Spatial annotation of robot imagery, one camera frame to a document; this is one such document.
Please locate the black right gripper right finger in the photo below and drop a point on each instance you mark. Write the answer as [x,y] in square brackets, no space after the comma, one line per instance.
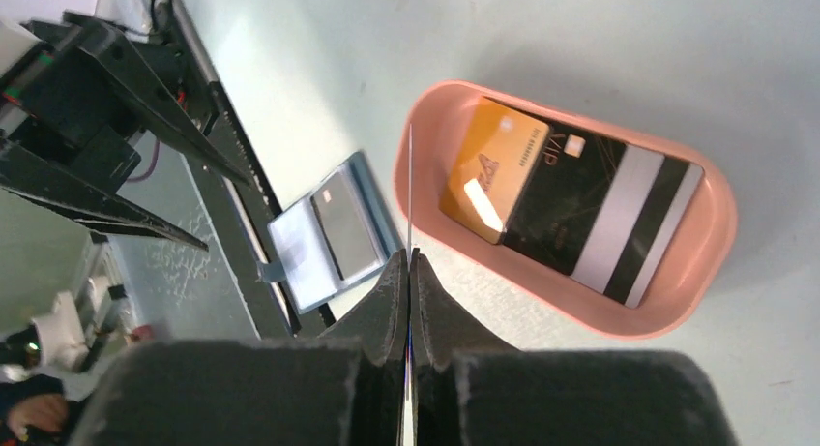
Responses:
[473,388]

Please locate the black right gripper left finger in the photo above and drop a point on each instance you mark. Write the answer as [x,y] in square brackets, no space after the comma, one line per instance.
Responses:
[345,387]

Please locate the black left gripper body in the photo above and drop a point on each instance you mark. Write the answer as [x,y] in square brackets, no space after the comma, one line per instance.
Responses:
[74,117]

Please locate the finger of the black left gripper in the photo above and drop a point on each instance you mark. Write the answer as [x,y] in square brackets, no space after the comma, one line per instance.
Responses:
[135,83]
[51,186]

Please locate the black credit card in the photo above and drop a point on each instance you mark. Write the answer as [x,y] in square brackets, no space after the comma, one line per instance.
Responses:
[407,436]
[343,223]
[558,206]

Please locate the blue card holder wallet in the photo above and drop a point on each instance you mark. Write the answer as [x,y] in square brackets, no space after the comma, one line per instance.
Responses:
[303,258]

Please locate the pink oval tray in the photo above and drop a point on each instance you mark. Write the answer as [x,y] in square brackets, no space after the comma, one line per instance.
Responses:
[440,116]

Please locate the striped back credit card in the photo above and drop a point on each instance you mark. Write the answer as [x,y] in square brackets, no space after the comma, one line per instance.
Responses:
[639,216]

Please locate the gold credit card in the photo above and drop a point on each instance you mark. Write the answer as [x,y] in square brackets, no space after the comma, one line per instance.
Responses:
[497,154]

